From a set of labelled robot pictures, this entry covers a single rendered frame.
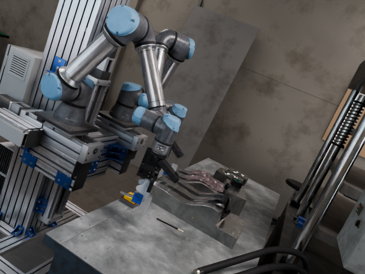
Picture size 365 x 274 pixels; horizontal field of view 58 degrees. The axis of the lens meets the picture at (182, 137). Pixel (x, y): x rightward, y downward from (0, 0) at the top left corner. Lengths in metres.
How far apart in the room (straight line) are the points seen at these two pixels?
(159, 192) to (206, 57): 3.15
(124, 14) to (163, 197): 0.88
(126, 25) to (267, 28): 3.70
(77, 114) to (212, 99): 2.94
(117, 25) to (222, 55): 3.35
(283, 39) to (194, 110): 1.55
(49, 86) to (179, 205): 0.82
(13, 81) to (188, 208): 1.19
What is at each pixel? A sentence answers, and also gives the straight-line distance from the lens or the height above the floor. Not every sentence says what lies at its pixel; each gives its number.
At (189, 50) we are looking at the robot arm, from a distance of 1.90.
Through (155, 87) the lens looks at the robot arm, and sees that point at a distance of 1.42.
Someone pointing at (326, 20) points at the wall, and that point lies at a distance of 4.89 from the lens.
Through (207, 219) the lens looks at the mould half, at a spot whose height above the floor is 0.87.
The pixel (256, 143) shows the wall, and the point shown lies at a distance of 4.80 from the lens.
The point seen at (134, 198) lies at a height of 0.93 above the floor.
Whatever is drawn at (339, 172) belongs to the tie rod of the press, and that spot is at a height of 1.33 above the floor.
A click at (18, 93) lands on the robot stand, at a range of 2.03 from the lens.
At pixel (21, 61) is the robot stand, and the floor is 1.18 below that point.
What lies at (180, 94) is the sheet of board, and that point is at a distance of 4.48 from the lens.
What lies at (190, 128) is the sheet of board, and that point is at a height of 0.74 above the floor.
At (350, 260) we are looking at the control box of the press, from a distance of 1.36.
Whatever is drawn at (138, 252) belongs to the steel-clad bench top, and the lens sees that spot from 1.32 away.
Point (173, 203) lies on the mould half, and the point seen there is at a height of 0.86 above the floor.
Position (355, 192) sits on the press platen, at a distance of 1.71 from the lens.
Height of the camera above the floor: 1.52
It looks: 12 degrees down
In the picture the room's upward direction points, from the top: 23 degrees clockwise
